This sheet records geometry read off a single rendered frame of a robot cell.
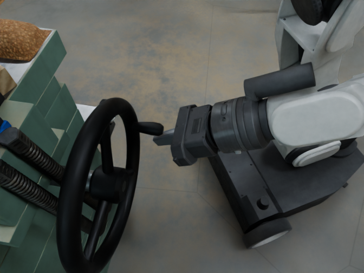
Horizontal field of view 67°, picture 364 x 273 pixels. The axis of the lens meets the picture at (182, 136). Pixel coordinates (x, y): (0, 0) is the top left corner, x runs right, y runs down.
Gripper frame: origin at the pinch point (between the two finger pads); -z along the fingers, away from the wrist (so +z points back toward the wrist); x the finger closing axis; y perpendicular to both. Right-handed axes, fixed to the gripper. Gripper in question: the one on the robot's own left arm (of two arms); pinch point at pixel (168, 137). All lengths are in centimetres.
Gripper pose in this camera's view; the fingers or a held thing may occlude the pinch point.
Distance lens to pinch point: 52.1
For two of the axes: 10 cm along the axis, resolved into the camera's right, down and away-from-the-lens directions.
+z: 8.5, -1.5, -5.0
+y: -4.9, -5.5, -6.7
